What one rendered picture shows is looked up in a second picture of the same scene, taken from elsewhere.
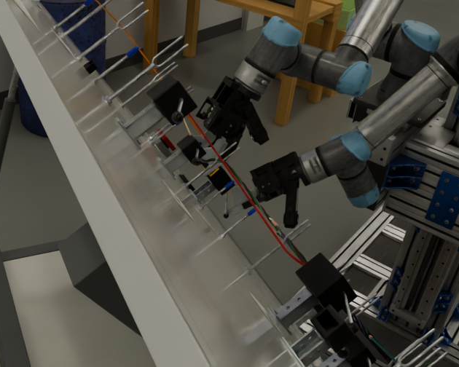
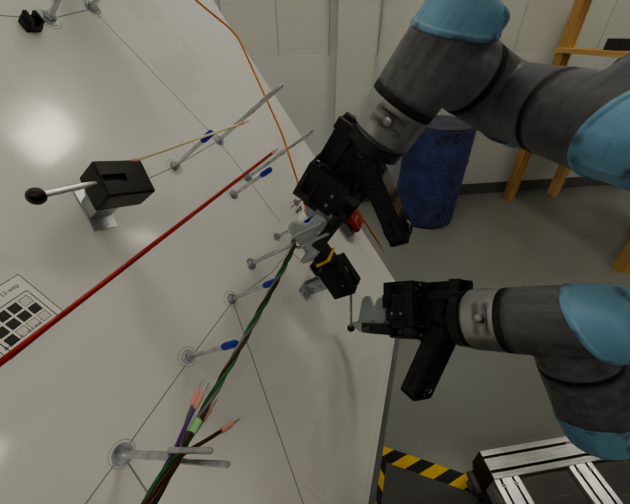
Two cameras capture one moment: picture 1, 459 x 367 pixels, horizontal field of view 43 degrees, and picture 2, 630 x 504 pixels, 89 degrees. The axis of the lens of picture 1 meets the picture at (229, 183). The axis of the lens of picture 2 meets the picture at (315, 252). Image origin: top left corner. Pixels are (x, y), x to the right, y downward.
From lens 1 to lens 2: 0.96 m
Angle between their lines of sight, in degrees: 41
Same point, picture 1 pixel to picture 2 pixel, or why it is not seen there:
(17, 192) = not seen: hidden behind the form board
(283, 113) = (625, 261)
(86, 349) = not seen: hidden behind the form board
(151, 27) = (520, 165)
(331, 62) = (574, 86)
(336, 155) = (531, 319)
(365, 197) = (591, 438)
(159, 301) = not seen: outside the picture
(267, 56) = (402, 63)
